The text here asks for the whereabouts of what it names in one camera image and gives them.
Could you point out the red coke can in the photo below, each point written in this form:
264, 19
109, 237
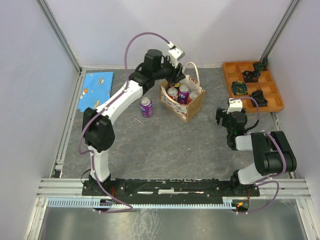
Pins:
191, 96
173, 93

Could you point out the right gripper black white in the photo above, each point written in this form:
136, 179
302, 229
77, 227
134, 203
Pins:
219, 112

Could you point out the blue patterned cloth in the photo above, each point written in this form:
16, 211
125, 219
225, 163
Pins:
96, 90

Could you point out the wooden compartment tray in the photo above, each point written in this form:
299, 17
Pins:
233, 71

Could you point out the black rolled sock lower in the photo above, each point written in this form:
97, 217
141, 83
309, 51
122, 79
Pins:
259, 98

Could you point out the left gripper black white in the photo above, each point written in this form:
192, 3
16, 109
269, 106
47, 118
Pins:
177, 71

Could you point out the aluminium frame rail front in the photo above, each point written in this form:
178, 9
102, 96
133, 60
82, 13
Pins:
290, 188

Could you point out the purple fanta can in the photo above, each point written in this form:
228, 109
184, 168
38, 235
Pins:
146, 106
183, 93

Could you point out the black rolled sock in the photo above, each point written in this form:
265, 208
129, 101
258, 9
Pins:
251, 76
259, 98

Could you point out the canvas bag with cat print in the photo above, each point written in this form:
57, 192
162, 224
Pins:
184, 111

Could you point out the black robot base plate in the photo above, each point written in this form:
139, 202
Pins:
164, 193

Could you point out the green Perrier glass bottle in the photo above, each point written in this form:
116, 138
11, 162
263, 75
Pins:
176, 85

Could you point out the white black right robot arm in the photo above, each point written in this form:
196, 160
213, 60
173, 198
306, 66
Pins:
272, 153

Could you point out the blue yellow rolled sock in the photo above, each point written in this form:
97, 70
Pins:
239, 88

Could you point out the black rolled sock centre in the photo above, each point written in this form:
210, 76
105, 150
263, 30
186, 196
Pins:
251, 76

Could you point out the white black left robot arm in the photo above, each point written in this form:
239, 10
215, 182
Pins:
97, 124

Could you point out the dark patterned sock top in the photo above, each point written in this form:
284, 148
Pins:
260, 66

